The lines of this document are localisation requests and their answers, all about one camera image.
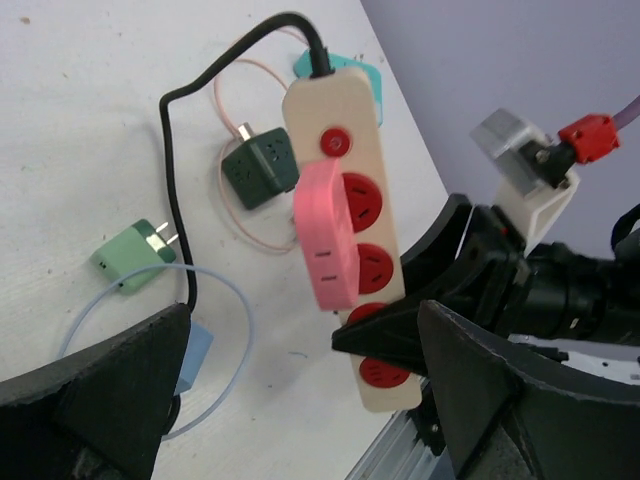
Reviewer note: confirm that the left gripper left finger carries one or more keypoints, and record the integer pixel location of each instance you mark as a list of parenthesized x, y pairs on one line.
[(98, 413)]

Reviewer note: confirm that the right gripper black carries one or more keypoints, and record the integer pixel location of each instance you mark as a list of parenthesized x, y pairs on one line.
[(475, 285)]

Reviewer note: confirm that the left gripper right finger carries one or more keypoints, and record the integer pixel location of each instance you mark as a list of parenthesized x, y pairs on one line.
[(507, 412)]

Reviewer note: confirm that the coral pink plug adapter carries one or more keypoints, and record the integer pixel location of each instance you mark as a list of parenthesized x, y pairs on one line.
[(326, 236)]

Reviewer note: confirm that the light blue plug adapter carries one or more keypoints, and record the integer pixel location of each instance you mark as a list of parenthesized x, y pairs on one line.
[(199, 343)]

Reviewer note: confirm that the green plug adapter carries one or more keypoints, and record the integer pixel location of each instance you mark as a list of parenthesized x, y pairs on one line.
[(139, 245)]

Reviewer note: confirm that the dark green cube socket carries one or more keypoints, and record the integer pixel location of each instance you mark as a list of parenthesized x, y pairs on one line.
[(261, 167)]

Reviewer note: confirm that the beige power strip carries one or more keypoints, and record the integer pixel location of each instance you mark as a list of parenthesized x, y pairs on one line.
[(361, 161)]

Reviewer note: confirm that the teal triangular power socket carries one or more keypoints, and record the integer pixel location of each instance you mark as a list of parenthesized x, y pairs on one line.
[(351, 93)]

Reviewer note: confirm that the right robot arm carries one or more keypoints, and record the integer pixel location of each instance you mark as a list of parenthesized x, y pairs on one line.
[(559, 294)]

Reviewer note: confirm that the aluminium frame rail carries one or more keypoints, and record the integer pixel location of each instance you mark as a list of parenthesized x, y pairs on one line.
[(408, 447)]

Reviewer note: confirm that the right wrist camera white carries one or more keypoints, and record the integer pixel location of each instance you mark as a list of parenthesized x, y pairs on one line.
[(539, 173)]

